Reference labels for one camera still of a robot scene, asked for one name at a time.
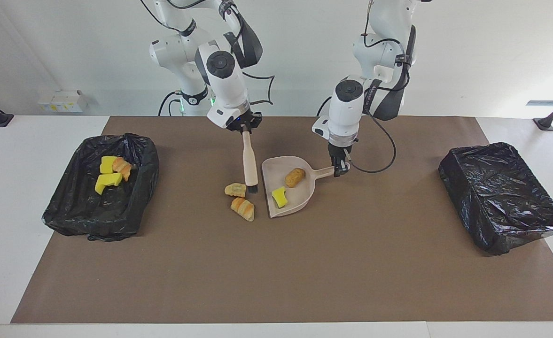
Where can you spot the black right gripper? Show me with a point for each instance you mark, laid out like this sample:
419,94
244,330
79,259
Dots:
241,123

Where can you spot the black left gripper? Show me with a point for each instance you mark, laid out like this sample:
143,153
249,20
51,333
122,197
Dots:
338,152

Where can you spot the beige hand brush black bristles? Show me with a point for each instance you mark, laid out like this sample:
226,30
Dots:
249,164

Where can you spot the brown cork-like piece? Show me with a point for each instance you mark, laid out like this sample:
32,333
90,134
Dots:
295,177

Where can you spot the beige plastic dustpan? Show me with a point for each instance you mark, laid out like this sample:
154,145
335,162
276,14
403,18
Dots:
276,171

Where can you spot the pale tan foam scrap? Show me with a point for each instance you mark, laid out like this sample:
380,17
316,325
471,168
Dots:
235,190

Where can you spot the yellow sponge wedge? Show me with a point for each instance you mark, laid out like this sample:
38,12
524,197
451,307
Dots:
280,198

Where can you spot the orange striped foam scrap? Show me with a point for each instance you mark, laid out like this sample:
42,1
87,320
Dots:
242,209

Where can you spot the pale orange foam scrap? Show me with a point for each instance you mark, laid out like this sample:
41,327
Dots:
123,169

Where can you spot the small green yellow sponge piece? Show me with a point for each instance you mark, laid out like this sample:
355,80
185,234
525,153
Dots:
107,164

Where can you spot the notched green yellow sponge piece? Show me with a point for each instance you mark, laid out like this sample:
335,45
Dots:
107,182

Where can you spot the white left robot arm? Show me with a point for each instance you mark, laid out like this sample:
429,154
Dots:
346,108

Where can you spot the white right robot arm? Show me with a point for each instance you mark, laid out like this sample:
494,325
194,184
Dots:
224,84

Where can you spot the bin lined with black bag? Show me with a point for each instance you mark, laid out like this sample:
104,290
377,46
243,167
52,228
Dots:
69,216
497,197

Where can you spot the large brown table mat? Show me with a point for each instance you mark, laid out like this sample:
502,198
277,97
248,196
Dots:
210,281

